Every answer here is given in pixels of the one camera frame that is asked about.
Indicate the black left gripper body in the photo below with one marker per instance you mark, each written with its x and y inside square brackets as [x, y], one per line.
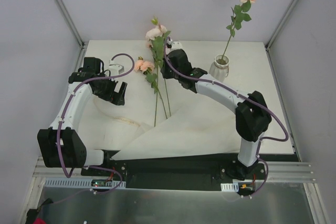
[115, 94]

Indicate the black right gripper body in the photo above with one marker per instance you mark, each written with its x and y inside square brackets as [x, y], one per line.
[167, 70]

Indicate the white wrapping paper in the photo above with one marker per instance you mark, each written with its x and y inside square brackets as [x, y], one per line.
[216, 120]

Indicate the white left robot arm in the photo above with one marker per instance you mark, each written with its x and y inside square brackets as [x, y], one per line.
[89, 80]

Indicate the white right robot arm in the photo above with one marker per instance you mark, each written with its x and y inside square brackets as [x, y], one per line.
[190, 75]

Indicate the white ribbed ceramic vase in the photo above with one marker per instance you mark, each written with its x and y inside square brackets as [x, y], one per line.
[219, 69]

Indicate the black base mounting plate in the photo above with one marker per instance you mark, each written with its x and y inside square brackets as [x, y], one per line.
[200, 172]

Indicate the black clamp bottom left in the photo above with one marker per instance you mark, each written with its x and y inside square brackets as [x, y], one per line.
[32, 214]

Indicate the red cloth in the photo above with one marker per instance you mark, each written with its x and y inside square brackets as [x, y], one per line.
[39, 221]

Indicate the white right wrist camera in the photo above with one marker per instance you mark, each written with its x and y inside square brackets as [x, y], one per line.
[174, 45]

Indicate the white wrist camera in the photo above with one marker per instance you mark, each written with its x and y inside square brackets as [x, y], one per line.
[174, 45]
[115, 68]

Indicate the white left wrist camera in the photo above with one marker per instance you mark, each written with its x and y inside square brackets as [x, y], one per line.
[115, 68]

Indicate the white slotted cable duct left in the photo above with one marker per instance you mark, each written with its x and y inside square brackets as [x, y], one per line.
[83, 183]

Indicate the white slotted cable duct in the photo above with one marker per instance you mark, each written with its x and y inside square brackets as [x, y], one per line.
[230, 187]
[83, 183]

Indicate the left aluminium frame post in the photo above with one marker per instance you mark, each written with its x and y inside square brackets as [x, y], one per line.
[70, 23]

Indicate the aluminium frame post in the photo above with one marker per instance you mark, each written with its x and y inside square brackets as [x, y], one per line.
[70, 23]
[281, 24]

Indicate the white slotted cable duct right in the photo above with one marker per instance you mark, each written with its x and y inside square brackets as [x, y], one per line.
[230, 187]

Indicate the aluminium front rail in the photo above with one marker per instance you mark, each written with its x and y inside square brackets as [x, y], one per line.
[279, 172]

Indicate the right aluminium frame post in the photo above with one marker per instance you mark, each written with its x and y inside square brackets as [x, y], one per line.
[281, 24]

